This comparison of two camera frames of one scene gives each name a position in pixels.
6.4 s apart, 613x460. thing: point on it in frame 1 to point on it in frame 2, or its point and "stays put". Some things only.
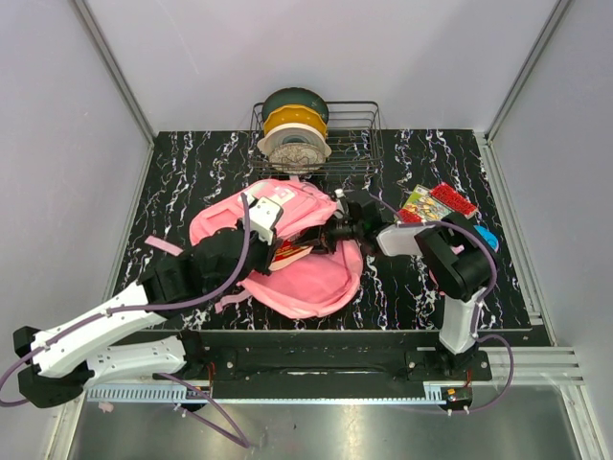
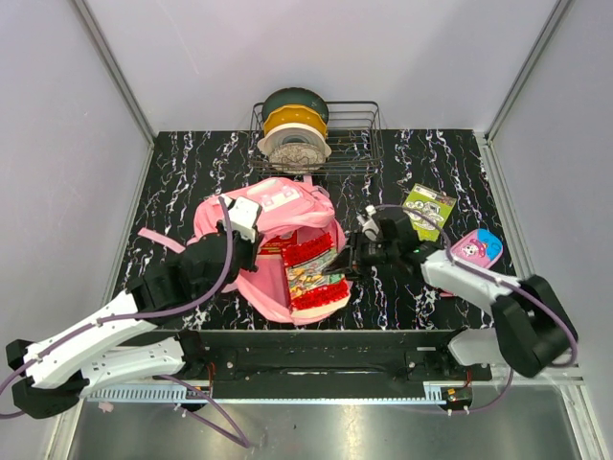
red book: [448, 196] to [308, 289]
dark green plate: [294, 97] stays put
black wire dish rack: [354, 134] stays put
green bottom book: [421, 202] stays put
